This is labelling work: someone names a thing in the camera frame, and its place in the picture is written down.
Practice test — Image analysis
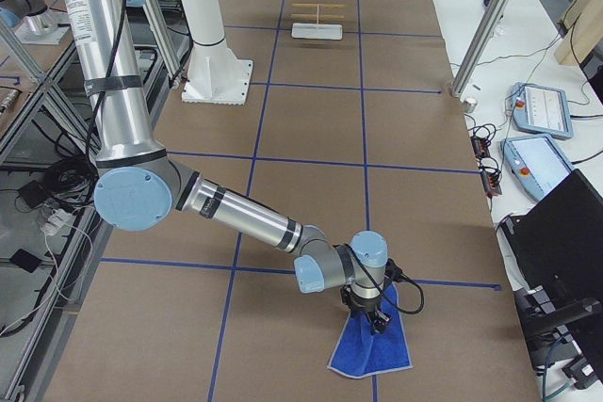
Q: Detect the blue towel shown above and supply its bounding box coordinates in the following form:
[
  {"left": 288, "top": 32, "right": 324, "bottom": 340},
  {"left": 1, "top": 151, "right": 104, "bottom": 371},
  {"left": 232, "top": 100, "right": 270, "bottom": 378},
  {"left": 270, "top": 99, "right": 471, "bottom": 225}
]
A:
[{"left": 327, "top": 301, "right": 413, "bottom": 378}]

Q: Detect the wooden board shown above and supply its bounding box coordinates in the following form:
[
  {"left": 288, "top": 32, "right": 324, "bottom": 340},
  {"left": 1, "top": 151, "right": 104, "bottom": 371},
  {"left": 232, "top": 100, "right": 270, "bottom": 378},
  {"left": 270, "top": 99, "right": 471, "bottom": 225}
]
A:
[{"left": 555, "top": 0, "right": 602, "bottom": 66}]

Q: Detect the black monitor stand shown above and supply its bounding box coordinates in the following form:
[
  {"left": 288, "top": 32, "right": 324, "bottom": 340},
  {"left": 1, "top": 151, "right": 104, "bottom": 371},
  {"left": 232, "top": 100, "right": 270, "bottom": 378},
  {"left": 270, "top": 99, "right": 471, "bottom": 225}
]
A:
[{"left": 514, "top": 287, "right": 602, "bottom": 371}]

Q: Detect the white towel rack with dowels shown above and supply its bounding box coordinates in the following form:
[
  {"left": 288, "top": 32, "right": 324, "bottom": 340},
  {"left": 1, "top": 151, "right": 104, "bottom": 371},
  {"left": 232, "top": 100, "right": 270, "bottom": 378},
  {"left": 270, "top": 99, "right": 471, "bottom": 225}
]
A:
[{"left": 291, "top": 3, "right": 346, "bottom": 40}]

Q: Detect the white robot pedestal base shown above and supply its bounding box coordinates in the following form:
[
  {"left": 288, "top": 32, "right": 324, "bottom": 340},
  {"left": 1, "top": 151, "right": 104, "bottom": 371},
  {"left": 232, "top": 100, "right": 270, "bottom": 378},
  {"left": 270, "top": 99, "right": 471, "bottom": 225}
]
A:
[{"left": 181, "top": 0, "right": 253, "bottom": 105}]

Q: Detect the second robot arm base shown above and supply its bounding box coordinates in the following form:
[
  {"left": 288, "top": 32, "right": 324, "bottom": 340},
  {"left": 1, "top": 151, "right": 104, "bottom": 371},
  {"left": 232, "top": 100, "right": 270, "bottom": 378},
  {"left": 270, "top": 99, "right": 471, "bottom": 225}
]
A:
[{"left": 1, "top": 0, "right": 69, "bottom": 45}]

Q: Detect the upper teach pendant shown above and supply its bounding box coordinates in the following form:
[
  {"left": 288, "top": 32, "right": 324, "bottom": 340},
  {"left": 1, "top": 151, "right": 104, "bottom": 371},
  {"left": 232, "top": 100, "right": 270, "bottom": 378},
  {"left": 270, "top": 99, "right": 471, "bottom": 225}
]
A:
[{"left": 509, "top": 82, "right": 574, "bottom": 139}]

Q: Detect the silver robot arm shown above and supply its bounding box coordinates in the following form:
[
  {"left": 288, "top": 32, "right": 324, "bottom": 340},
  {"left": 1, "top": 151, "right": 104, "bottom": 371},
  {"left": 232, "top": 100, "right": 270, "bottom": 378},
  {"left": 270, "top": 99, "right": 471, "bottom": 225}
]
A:
[{"left": 63, "top": 0, "right": 391, "bottom": 333}]

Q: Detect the teach pendant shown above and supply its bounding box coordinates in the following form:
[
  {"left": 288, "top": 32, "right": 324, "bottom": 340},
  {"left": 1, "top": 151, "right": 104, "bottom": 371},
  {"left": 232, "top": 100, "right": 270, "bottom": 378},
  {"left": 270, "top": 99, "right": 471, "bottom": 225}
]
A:
[
  {"left": 509, "top": 82, "right": 574, "bottom": 139},
  {"left": 501, "top": 133, "right": 575, "bottom": 201}
]

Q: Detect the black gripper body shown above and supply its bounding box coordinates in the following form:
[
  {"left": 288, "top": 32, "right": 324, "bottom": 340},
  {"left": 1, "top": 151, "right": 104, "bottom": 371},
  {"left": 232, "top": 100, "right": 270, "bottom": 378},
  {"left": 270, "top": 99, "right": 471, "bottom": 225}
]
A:
[{"left": 340, "top": 287, "right": 383, "bottom": 323}]

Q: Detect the lower teach pendant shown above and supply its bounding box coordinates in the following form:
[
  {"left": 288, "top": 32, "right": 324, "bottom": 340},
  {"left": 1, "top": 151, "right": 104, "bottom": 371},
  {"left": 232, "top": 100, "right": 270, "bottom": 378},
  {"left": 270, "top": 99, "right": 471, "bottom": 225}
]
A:
[{"left": 501, "top": 133, "right": 575, "bottom": 201}]

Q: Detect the aluminium frame post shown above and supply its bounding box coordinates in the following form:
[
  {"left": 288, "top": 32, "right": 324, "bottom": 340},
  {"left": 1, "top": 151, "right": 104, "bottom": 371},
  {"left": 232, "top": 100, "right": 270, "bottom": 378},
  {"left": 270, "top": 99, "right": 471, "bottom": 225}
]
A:
[{"left": 450, "top": 0, "right": 509, "bottom": 98}]

